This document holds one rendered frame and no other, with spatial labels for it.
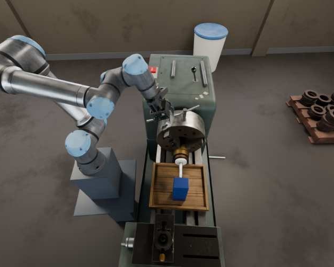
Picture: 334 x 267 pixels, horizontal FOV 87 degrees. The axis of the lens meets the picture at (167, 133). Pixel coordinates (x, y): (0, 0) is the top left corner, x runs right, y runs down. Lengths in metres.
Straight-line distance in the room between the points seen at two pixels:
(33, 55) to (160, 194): 0.95
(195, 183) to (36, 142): 2.35
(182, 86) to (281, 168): 1.83
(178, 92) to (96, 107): 0.71
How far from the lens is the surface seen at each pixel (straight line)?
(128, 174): 1.42
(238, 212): 2.22
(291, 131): 3.14
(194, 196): 1.21
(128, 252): 1.11
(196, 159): 1.34
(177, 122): 1.04
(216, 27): 3.66
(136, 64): 0.63
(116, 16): 3.85
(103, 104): 0.59
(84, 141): 0.93
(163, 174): 1.24
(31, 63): 0.89
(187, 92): 1.20
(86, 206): 1.42
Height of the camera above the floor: 2.02
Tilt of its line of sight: 53 degrees down
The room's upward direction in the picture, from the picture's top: 1 degrees clockwise
